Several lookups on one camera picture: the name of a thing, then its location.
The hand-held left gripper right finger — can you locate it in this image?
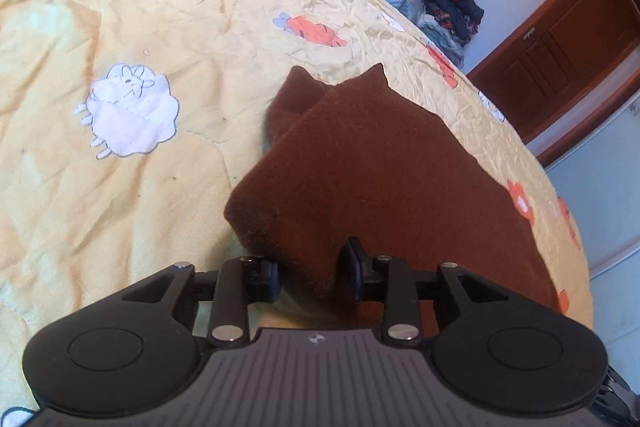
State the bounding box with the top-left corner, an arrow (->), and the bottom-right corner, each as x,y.
340,236 -> 502,347

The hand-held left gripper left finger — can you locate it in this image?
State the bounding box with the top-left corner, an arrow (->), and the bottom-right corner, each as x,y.
120,256 -> 284,349

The brown knit sweater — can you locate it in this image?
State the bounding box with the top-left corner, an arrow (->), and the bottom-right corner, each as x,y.
223,62 -> 562,339

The yellow printed quilt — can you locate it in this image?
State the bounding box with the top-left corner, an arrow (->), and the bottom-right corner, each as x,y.
0,0 -> 593,413

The brown wooden door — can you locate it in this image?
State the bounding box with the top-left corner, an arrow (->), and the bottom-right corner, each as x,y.
467,0 -> 640,168

